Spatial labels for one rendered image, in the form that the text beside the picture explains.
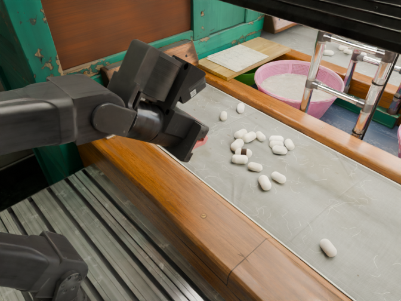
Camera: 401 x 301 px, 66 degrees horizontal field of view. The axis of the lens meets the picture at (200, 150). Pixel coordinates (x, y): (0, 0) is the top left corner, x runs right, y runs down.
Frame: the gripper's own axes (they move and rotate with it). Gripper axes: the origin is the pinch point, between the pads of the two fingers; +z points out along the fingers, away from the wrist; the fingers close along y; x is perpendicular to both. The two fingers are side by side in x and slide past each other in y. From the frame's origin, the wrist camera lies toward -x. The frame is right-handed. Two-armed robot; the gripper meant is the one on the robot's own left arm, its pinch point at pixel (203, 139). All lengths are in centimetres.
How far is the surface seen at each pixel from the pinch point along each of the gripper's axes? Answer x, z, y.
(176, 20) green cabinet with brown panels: -22, 18, 42
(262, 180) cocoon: 2.3, 13.0, -8.8
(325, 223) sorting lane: 2.9, 15.3, -23.0
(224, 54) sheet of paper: -22, 39, 36
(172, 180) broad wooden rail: 10.8, 1.8, 3.1
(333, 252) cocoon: 5.2, 9.9, -27.2
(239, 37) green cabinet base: -31, 47, 40
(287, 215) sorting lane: 5.1, 12.5, -17.1
